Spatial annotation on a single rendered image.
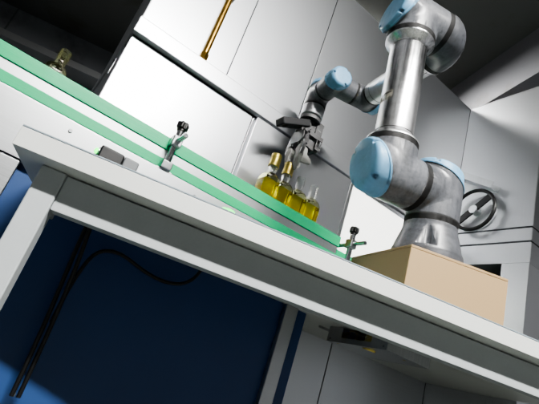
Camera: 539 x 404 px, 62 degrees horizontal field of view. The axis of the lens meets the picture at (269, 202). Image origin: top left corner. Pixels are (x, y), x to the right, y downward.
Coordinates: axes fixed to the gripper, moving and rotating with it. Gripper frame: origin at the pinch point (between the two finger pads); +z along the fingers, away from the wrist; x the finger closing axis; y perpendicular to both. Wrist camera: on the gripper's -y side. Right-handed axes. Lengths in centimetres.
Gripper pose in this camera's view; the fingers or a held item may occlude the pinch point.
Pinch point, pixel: (289, 166)
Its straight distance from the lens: 144.0
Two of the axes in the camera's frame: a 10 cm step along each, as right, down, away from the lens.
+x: -5.7, 1.4, 8.1
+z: -3.0, 8.8, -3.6
